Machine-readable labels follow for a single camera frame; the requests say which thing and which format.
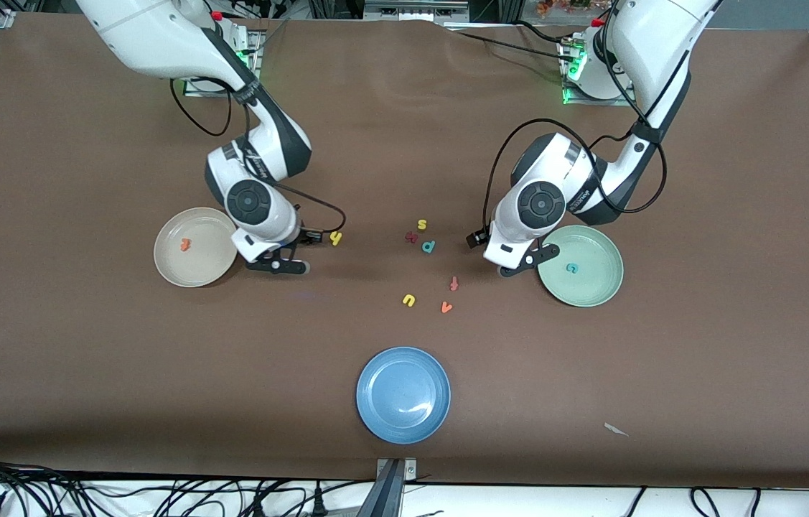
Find pale green plate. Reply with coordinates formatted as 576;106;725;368
537;225;625;308

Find metal camera stand bracket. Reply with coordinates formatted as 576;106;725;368
357;457;419;517

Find black cable on table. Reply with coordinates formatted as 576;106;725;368
447;25;577;62

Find beige brown plate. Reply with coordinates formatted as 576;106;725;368
154;207;240;288

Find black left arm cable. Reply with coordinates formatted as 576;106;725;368
482;0;667;232

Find brown paper table cover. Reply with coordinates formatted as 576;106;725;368
0;14;809;490

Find blue plate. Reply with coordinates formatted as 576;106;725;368
356;347;452;444

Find grey power strip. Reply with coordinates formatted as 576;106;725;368
365;0;469;22

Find orange artificial flowers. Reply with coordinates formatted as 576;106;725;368
537;0;609;19

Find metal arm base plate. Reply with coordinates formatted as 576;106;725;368
184;72;263;98
564;83;638;107

